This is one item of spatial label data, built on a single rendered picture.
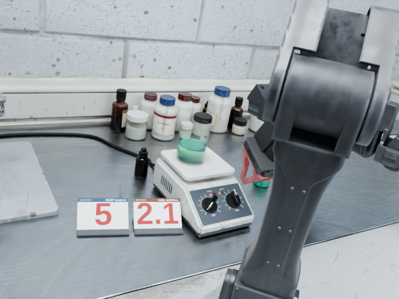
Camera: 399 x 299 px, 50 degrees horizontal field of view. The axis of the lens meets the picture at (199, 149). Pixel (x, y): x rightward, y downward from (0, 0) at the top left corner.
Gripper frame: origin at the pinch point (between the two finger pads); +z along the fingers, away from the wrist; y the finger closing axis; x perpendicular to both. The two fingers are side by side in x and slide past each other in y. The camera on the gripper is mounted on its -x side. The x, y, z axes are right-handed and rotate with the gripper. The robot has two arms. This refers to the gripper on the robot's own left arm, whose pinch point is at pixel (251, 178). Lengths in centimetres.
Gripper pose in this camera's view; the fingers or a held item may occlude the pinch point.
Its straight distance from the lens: 79.3
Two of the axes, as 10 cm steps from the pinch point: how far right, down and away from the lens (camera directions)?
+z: -3.8, 5.5, 7.4
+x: 3.4, 8.3, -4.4
